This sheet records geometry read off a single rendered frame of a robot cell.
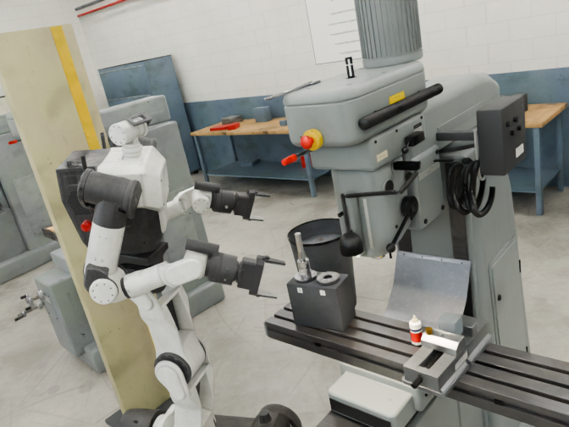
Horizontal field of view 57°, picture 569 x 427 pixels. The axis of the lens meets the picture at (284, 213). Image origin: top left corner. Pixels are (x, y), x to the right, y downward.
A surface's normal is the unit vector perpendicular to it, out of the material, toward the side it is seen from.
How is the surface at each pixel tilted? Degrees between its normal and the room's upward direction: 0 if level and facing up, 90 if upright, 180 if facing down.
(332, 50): 90
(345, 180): 90
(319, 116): 90
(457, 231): 90
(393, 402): 0
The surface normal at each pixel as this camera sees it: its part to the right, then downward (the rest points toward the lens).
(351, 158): -0.65, 0.37
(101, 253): 0.04, 0.29
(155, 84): 0.74, 0.08
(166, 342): -0.32, 0.38
